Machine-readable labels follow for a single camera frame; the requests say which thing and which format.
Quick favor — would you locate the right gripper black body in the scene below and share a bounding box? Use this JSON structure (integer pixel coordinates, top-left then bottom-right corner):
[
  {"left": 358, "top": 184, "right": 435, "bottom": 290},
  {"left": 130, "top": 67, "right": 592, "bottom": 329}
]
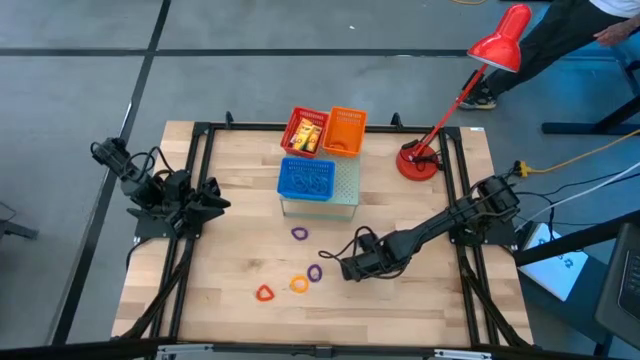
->
[{"left": 357, "top": 244, "right": 396, "bottom": 281}]

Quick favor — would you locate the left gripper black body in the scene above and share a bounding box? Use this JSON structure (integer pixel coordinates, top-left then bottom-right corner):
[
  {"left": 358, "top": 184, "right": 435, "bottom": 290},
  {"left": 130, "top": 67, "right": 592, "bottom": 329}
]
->
[{"left": 169, "top": 197, "right": 204, "bottom": 229}]

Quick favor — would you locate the blue plastic basket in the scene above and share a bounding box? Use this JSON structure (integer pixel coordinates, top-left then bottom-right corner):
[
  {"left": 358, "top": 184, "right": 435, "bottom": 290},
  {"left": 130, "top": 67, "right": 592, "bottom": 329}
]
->
[{"left": 276, "top": 156, "right": 337, "bottom": 202}]

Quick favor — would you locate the orange plastic basket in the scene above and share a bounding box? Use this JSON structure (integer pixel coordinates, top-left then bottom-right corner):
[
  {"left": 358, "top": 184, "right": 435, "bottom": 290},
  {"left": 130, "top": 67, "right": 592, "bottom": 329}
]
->
[{"left": 322, "top": 106, "right": 368, "bottom": 158}]

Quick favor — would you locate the red desk lamp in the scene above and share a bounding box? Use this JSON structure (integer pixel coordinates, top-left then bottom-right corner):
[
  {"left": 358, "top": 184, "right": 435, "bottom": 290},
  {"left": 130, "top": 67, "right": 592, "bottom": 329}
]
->
[{"left": 395, "top": 3, "right": 533, "bottom": 182}]

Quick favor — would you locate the red plastic basket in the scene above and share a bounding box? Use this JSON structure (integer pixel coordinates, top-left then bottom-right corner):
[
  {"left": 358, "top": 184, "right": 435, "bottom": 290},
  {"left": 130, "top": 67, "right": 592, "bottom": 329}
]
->
[{"left": 279, "top": 106, "right": 331, "bottom": 160}]

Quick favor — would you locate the yellow crayon box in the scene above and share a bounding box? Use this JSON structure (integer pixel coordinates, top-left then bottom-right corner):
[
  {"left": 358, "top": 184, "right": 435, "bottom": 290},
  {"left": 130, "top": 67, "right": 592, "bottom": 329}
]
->
[
  {"left": 289, "top": 118, "right": 314, "bottom": 151},
  {"left": 304, "top": 127, "right": 324, "bottom": 154}
]

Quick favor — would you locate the dark grey stand foot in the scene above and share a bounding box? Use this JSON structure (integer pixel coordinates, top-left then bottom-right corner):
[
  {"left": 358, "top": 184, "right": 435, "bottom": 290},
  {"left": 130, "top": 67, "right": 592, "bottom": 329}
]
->
[{"left": 0, "top": 217, "right": 40, "bottom": 241}]

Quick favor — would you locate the white box with blue print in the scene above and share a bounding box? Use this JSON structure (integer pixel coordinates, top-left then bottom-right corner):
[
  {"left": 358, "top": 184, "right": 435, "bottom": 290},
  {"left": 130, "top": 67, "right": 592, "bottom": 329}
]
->
[{"left": 517, "top": 222, "right": 590, "bottom": 303}]

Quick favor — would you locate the black stand bar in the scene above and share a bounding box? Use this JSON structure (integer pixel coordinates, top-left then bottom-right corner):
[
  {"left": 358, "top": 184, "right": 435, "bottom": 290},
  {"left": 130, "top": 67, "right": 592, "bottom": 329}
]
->
[{"left": 512, "top": 209, "right": 640, "bottom": 267}]

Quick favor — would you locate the dark grey monitor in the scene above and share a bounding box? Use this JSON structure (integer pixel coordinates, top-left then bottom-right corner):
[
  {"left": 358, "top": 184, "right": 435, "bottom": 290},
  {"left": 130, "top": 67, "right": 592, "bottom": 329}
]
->
[{"left": 594, "top": 222, "right": 640, "bottom": 351}]

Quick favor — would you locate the black stand foot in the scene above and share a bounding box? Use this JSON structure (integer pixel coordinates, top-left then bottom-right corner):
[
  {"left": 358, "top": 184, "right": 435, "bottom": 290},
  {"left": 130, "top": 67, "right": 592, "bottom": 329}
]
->
[{"left": 541, "top": 94, "right": 640, "bottom": 136}]

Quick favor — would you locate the person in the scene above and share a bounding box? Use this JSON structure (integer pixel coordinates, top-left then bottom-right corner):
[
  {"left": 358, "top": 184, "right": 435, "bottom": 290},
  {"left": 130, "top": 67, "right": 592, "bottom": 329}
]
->
[{"left": 458, "top": 0, "right": 640, "bottom": 111}]

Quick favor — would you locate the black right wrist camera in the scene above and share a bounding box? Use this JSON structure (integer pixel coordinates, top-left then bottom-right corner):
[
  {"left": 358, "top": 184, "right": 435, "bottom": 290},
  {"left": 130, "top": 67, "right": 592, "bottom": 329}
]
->
[{"left": 358, "top": 231, "right": 380, "bottom": 253}]

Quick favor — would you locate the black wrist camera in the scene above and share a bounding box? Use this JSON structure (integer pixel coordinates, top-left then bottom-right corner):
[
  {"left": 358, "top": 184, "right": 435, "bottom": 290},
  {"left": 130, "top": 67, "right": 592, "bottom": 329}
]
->
[
  {"left": 164, "top": 169, "right": 194, "bottom": 200},
  {"left": 358, "top": 231, "right": 380, "bottom": 253}
]

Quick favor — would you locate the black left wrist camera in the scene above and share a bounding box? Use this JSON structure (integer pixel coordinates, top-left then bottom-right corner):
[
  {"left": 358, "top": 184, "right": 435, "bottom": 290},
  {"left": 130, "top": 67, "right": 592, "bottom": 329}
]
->
[{"left": 164, "top": 169, "right": 194, "bottom": 200}]

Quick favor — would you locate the black aluminium frame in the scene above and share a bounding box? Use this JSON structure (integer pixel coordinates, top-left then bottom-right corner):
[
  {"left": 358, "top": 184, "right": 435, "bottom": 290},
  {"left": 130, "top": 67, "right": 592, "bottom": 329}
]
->
[{"left": 0, "top": 110, "right": 640, "bottom": 360}]

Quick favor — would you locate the silver frame bracket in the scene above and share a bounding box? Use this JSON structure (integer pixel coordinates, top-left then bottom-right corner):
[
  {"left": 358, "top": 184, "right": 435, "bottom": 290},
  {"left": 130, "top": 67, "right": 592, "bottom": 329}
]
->
[
  {"left": 156, "top": 343, "right": 215, "bottom": 360},
  {"left": 433, "top": 348, "right": 494, "bottom": 360}
]

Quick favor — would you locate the white cable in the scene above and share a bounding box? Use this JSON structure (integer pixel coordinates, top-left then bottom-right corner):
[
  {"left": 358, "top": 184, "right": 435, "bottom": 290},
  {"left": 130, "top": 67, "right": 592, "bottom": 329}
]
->
[{"left": 517, "top": 162, "right": 640, "bottom": 224}]

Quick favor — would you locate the yellow cable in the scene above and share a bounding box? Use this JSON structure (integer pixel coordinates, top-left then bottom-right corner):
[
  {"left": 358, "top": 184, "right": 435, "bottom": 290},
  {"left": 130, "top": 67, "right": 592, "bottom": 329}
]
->
[{"left": 528, "top": 128, "right": 640, "bottom": 176}]

